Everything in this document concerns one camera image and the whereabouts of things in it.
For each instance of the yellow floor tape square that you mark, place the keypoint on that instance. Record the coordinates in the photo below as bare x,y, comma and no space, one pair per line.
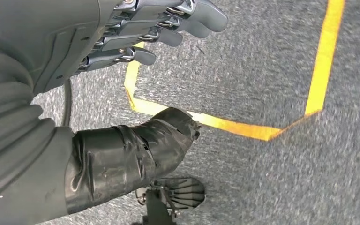
321,77

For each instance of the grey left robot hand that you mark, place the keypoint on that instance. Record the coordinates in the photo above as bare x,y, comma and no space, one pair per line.
43,28

